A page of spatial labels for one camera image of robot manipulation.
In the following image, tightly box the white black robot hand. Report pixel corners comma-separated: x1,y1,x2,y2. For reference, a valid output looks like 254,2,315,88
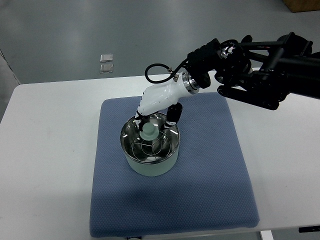
134,71,200,131

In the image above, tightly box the glass lid with green knob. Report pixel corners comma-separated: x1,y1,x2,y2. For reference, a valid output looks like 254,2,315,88
120,113,180,164

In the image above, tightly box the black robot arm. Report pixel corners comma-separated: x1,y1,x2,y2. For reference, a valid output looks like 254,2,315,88
184,32,320,110

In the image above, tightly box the green pot with steel interior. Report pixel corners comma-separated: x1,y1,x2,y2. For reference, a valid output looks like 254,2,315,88
120,112,180,177

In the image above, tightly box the upper metal floor plate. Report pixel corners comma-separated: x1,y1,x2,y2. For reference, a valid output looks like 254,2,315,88
100,53,113,63

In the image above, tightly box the blue quilted mat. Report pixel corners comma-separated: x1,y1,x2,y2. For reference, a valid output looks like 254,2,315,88
89,92,260,238

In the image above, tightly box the person in white clothing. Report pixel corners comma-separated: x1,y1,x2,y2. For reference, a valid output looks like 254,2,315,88
0,50,21,86

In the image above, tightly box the brown cardboard box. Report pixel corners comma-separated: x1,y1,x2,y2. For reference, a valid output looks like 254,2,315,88
282,0,320,13

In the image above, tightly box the white table leg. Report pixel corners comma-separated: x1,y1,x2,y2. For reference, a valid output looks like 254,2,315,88
259,230,274,240

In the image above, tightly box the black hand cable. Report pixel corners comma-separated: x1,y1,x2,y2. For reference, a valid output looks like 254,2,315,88
144,57,191,84

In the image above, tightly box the wire steaming rack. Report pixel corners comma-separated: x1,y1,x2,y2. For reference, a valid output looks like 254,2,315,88
131,133,171,162

